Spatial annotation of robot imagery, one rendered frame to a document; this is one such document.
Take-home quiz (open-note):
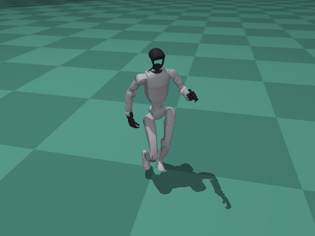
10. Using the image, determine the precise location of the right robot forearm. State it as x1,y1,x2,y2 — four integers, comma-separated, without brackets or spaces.
125,91,133,117

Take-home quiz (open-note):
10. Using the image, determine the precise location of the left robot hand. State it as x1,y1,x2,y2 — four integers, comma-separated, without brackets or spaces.
186,89,198,102

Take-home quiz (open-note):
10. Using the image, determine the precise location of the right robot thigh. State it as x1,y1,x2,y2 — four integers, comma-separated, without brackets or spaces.
143,113,159,161

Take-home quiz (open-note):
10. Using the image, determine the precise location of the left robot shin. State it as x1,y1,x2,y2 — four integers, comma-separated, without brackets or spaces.
158,145,170,161

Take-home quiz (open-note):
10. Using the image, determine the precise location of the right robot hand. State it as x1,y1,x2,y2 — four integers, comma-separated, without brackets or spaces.
127,112,139,128

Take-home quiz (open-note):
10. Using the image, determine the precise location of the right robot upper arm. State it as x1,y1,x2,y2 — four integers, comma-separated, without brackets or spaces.
127,73,147,98

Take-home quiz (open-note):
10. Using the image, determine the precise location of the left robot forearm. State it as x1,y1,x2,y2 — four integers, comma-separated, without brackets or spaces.
183,86,190,101

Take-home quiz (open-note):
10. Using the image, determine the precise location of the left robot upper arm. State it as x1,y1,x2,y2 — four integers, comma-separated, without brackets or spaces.
168,69,186,96

